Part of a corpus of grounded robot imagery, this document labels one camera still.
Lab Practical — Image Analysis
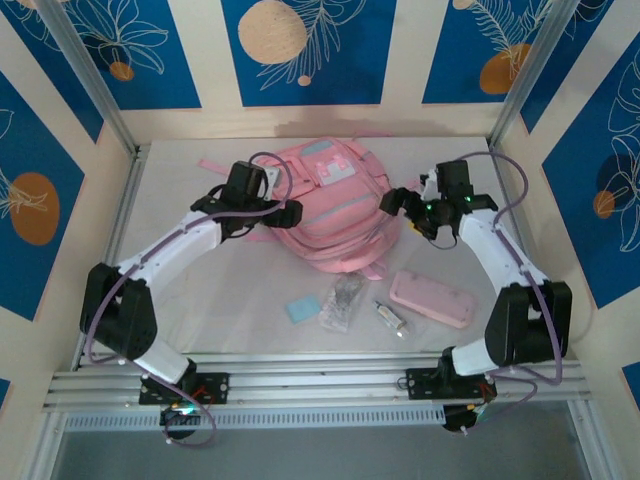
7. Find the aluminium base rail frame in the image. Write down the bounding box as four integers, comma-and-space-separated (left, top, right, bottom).
42, 349, 594, 414

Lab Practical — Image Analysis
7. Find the pink backpack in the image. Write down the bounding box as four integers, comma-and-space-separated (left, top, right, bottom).
198, 130, 401, 280

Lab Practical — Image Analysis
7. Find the pink pencil case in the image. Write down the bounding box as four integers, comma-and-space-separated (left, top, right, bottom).
389, 269, 476, 330

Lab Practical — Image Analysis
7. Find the aluminium corner post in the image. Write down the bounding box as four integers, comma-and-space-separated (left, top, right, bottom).
37, 0, 140, 157
488, 0, 574, 151

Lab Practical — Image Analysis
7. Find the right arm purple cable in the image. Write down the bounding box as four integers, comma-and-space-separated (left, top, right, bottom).
449, 149, 569, 431

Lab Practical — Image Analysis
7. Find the grey slotted cable duct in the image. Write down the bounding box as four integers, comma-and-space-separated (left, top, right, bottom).
64, 404, 446, 434

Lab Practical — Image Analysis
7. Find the aluminium table side rail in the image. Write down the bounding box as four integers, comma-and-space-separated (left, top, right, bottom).
74, 144, 149, 371
487, 139, 564, 361

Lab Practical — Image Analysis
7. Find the clear glue tube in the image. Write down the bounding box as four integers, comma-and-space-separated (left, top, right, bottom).
373, 298, 416, 341

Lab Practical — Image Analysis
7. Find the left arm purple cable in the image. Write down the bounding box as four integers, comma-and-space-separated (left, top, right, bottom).
84, 152, 296, 449

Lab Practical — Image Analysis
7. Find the light blue eraser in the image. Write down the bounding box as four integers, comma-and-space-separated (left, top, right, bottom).
284, 294, 321, 325

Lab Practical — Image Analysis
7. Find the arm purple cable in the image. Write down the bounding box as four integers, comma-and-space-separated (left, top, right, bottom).
449, 149, 569, 431
84, 152, 296, 449

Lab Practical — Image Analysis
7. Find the clear plastic supplies bag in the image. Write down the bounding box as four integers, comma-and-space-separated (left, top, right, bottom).
317, 272, 366, 334

